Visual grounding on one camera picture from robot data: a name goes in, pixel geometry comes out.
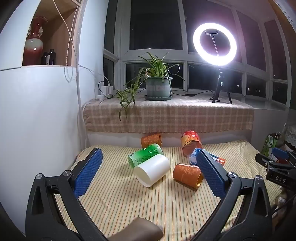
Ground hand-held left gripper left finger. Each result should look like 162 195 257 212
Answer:
25 147 109 241

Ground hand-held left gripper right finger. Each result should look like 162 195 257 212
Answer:
185 149 274 241

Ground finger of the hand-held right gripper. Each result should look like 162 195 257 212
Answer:
271 148 296 163
255 153 296 171

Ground white cup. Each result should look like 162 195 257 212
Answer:
134 154 171 188

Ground orange patterned cup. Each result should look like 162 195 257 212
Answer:
141 133 163 149
173 163 204 191

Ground green paper box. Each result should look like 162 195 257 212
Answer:
261 133 284 158

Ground white lace cloth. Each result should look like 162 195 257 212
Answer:
283 125 296 147

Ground beige soft object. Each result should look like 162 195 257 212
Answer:
272 187 288 219

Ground blue and white can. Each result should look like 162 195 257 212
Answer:
189 148 226 166

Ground red orange snack can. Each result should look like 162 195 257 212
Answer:
181 130 203 158

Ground striped bed sheet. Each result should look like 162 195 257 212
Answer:
54 140 283 241

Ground green drink can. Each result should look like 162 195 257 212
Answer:
128 144 164 167

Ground checked beige cloth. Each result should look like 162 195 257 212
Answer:
82 97 255 134

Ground white charger plugs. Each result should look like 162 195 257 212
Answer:
99 81 114 96

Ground black tripod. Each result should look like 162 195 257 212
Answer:
211 68 233 105

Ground plant pot saucer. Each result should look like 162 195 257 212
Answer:
144 94 173 101

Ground grey green plant pot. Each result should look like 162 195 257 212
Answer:
145 76 173 98

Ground spider plant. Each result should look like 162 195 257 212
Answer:
98 52 185 122

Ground red and white vase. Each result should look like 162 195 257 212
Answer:
23 16 48 66

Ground phone holder clamp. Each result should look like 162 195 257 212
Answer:
205 29 219 57

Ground black ring light cable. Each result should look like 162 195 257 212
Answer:
172 90 214 97

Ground hanging beaded cord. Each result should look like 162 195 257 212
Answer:
53 0 83 83

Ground white window frame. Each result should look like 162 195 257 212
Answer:
103 0 296 109

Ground wooden wall niche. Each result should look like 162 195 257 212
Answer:
22 0 83 68

